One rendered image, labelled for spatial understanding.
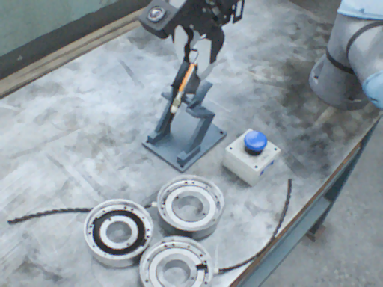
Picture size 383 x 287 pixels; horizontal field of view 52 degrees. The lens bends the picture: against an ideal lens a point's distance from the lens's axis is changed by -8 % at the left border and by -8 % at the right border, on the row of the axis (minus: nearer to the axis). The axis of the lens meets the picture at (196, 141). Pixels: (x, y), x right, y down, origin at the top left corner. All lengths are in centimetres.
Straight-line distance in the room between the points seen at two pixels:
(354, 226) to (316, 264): 26
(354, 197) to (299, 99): 100
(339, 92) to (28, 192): 65
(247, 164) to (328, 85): 30
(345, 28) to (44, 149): 62
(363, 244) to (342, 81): 96
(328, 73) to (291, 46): 19
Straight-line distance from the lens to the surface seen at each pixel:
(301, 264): 160
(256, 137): 71
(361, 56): 79
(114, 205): 66
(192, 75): 66
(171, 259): 61
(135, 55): 98
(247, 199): 72
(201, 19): 60
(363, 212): 183
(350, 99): 94
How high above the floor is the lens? 138
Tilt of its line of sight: 48 degrees down
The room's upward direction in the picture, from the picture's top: 6 degrees clockwise
